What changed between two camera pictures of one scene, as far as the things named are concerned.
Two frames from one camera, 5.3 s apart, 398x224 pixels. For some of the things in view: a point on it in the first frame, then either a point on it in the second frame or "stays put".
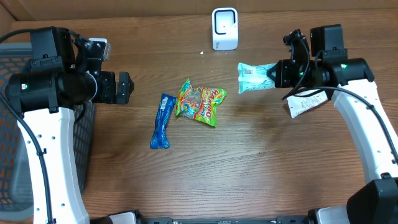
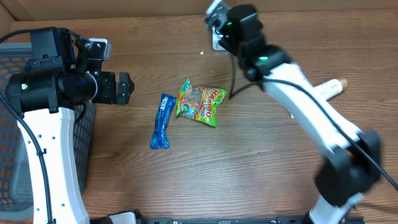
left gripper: (125, 86) stays put
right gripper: (281, 78) → (226, 41)
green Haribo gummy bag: (199, 103) stays put
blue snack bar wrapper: (160, 139) stays put
